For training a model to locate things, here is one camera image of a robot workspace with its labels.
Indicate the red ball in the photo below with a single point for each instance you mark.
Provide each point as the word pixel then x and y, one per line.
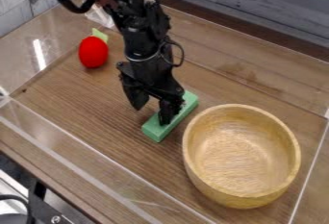
pixel 92 52

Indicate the clear acrylic tray wall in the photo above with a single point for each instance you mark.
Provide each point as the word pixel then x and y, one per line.
pixel 79 136

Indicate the clear acrylic corner bracket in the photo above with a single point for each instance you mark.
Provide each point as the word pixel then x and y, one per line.
pixel 98 15

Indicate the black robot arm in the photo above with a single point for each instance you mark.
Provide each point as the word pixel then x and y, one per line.
pixel 140 21

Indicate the small green wedge block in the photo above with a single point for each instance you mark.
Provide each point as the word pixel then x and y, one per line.
pixel 99 34

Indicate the black device with cable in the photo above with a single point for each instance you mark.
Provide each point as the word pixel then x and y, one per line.
pixel 38 213

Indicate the light wooden bowl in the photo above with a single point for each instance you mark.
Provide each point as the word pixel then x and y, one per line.
pixel 241 155

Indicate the green rectangular block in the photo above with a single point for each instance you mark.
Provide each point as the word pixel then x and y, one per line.
pixel 157 131

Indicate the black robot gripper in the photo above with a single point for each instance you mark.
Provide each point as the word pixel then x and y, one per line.
pixel 147 77

